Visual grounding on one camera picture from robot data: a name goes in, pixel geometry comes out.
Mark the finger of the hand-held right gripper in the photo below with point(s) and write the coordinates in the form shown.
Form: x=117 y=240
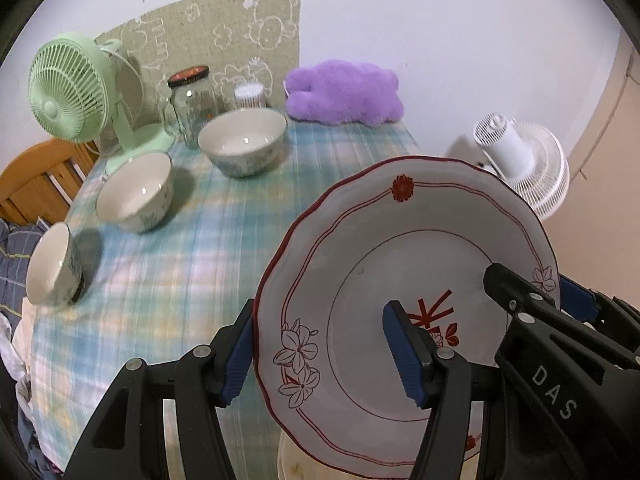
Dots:
x=520 y=305
x=575 y=300

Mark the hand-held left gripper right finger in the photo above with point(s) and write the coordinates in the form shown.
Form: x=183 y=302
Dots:
x=402 y=355

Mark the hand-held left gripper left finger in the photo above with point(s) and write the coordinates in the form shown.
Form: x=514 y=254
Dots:
x=235 y=355

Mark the red flower scalloped plate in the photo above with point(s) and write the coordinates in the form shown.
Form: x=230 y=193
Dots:
x=375 y=260

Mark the medium floral ceramic bowl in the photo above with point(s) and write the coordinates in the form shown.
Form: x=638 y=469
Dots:
x=132 y=195

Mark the small floral ceramic bowl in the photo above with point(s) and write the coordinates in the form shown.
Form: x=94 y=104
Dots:
x=47 y=265

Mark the large floral ceramic bowl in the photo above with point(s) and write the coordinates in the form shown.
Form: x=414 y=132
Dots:
x=240 y=135

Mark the plaid tablecloth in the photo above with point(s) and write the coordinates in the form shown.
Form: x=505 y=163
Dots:
x=175 y=270

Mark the white standing fan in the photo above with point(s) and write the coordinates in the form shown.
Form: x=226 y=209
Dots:
x=535 y=160

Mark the blue striped bedding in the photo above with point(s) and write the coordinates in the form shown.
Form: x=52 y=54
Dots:
x=15 y=260

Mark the glass jar with dark lid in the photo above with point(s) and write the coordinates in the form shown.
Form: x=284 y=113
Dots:
x=192 y=105

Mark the cotton swab container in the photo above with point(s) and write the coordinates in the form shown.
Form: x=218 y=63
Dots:
x=250 y=95

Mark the purple plush toy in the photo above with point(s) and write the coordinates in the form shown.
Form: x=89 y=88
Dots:
x=345 y=92

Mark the wooden headboard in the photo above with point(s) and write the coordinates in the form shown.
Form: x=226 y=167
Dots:
x=30 y=175

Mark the green desk fan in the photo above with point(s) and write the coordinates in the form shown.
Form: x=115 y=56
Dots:
x=65 y=90

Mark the green cartoon print mat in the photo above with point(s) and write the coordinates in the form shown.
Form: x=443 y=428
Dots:
x=200 y=35

